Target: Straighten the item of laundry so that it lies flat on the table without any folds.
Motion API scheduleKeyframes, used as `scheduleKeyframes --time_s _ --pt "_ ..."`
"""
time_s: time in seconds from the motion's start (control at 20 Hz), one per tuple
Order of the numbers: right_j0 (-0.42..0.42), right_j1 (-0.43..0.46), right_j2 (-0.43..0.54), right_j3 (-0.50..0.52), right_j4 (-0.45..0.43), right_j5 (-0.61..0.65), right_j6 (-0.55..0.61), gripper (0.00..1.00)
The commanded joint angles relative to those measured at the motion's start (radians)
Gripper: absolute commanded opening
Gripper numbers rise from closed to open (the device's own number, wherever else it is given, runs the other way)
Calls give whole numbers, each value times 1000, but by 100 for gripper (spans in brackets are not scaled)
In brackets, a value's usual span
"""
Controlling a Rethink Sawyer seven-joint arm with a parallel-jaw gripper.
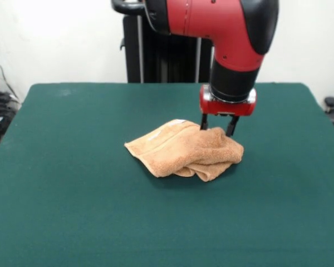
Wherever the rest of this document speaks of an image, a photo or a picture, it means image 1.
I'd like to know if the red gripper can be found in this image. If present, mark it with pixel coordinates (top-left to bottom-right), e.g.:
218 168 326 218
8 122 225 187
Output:
199 85 258 137

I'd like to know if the tan terry towel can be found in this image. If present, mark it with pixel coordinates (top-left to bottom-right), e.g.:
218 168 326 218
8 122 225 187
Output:
124 118 244 183

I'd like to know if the dark green table cloth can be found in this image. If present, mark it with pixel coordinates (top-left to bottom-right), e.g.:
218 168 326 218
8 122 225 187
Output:
0 82 334 267

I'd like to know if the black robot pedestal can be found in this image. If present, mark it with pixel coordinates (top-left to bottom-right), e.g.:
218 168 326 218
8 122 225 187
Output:
110 0 215 83

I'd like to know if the black cable bundle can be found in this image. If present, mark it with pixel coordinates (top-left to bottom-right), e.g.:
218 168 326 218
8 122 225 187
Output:
0 91 22 123

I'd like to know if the grey cable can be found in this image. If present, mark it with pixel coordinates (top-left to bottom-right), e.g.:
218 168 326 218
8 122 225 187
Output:
0 51 19 100

